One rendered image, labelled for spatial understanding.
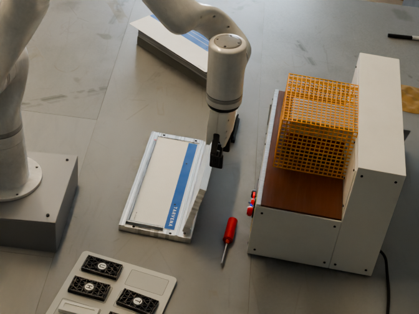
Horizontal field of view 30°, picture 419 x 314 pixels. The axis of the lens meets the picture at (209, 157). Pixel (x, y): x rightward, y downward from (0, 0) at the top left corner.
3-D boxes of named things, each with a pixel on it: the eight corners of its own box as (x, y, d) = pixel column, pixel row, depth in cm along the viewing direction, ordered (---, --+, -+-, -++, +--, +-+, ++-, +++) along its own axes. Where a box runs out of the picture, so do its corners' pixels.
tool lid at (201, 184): (223, 95, 240) (229, 96, 240) (205, 139, 252) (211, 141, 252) (199, 188, 206) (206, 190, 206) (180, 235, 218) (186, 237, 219)
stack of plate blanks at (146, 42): (136, 43, 297) (138, 20, 291) (161, 33, 305) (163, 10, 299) (211, 92, 278) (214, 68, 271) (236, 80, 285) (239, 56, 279)
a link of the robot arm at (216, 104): (212, 76, 183) (211, 87, 185) (201, 97, 177) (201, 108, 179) (247, 83, 182) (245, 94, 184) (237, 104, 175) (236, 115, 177)
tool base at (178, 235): (151, 136, 255) (152, 128, 253) (214, 147, 254) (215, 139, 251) (118, 230, 221) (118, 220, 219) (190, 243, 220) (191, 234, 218)
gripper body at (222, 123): (214, 83, 185) (211, 121, 192) (202, 107, 177) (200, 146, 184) (244, 90, 183) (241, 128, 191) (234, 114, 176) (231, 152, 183)
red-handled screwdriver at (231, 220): (227, 222, 228) (229, 215, 226) (237, 223, 228) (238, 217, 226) (216, 266, 214) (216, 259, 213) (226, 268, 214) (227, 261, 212)
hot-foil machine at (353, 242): (265, 136, 261) (283, 38, 237) (385, 157, 259) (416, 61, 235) (235, 310, 203) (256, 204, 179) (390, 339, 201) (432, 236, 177)
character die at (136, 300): (124, 290, 203) (124, 288, 202) (158, 303, 201) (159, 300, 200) (116, 304, 200) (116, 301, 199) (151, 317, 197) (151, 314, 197)
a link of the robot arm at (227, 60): (212, 75, 184) (201, 96, 177) (215, 26, 175) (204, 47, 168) (247, 82, 182) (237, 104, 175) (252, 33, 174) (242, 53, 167)
